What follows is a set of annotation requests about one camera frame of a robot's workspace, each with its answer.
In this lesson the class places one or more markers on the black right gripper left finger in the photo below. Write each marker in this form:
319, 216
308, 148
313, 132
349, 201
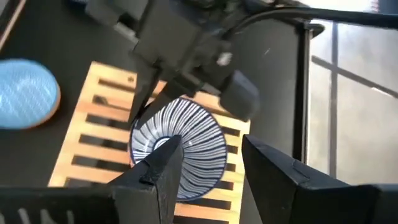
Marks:
149, 193

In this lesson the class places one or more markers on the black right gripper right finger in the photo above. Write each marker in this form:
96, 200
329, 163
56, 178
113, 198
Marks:
295, 199

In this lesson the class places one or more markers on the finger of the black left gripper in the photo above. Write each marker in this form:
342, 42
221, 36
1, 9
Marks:
144, 90
174, 93

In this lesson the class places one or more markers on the blue white striped bowl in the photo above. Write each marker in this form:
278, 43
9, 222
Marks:
202, 146

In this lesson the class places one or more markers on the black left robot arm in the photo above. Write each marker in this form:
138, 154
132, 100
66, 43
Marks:
248, 3

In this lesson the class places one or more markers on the slatted wooden shelf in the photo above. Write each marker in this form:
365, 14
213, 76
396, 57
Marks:
102, 102

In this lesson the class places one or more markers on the light blue plate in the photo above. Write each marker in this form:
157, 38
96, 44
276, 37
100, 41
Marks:
25, 93

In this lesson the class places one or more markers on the black metal table frame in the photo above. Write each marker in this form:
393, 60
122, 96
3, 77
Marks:
300, 93

